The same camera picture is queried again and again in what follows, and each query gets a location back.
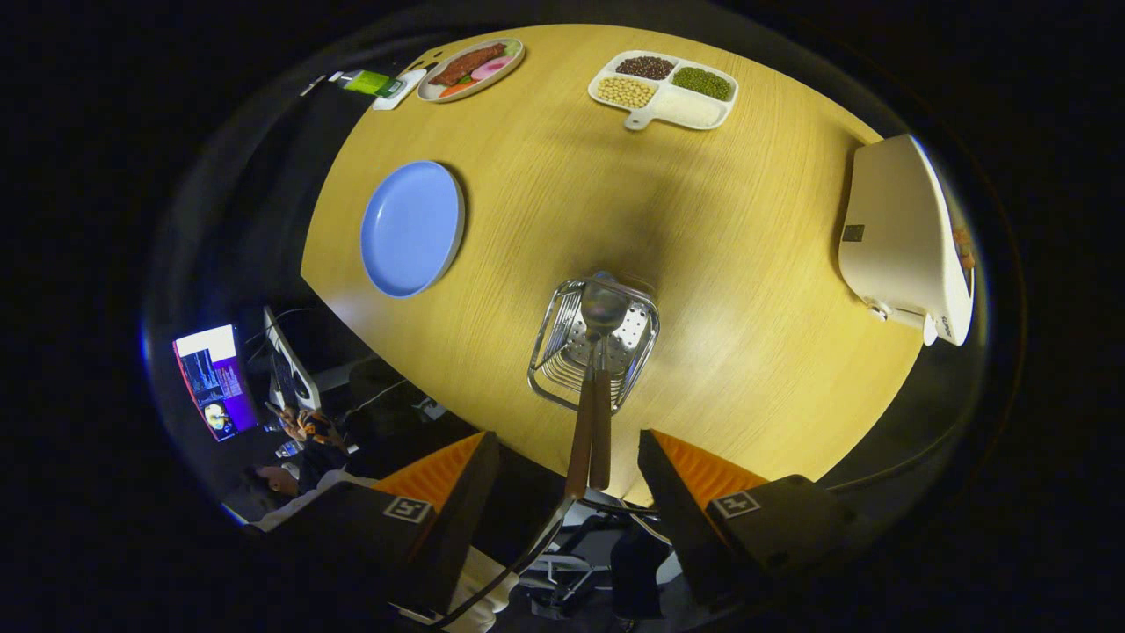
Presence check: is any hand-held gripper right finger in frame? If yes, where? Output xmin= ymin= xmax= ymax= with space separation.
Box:
xmin=637 ymin=430 xmax=889 ymax=616

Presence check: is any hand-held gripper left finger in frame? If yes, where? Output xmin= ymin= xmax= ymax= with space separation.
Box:
xmin=264 ymin=431 xmax=500 ymax=621

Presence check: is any metal fork wooden handle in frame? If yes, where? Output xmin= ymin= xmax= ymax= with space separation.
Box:
xmin=555 ymin=290 xmax=599 ymax=502

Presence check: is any metal spoon wooden handle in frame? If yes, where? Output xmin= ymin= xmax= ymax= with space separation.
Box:
xmin=580 ymin=280 xmax=630 ymax=491

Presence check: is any office chair base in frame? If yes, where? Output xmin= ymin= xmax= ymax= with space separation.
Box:
xmin=519 ymin=492 xmax=678 ymax=616

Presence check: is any orange and black device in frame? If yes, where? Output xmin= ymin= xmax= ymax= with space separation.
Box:
xmin=281 ymin=406 xmax=339 ymax=440

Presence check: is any white backed monitor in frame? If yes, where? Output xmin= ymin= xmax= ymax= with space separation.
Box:
xmin=263 ymin=305 xmax=323 ymax=412

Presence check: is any lit computer monitor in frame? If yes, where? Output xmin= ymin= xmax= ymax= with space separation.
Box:
xmin=172 ymin=324 xmax=259 ymax=443

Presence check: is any blue round plate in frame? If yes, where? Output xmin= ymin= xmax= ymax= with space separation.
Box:
xmin=359 ymin=160 xmax=467 ymax=300

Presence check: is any white toaster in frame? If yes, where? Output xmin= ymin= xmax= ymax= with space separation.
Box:
xmin=837 ymin=134 xmax=976 ymax=347

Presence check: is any white divided bean tray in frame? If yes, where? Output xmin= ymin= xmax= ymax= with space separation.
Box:
xmin=587 ymin=50 xmax=739 ymax=133

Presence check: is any white square coaster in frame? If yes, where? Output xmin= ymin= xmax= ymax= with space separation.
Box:
xmin=371 ymin=69 xmax=428 ymax=112

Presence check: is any pile of soy beans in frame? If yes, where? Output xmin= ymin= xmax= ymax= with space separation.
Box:
xmin=596 ymin=76 xmax=657 ymax=109

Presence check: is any pile of green beans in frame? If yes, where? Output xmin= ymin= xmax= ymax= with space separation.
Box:
xmin=672 ymin=67 xmax=733 ymax=101

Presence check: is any green label water bottle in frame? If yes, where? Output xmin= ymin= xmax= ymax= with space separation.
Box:
xmin=330 ymin=69 xmax=405 ymax=98

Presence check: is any pile of red beans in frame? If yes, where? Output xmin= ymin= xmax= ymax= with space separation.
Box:
xmin=615 ymin=55 xmax=676 ymax=81

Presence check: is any brown steak piece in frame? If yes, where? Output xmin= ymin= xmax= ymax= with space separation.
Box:
xmin=428 ymin=43 xmax=508 ymax=87

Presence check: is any white round food plate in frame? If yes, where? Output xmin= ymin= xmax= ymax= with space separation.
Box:
xmin=416 ymin=37 xmax=526 ymax=105

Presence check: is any black cable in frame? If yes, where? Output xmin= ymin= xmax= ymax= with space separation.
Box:
xmin=431 ymin=497 xmax=572 ymax=629

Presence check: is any metal wire basket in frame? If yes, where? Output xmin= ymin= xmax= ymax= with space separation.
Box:
xmin=527 ymin=271 xmax=661 ymax=416

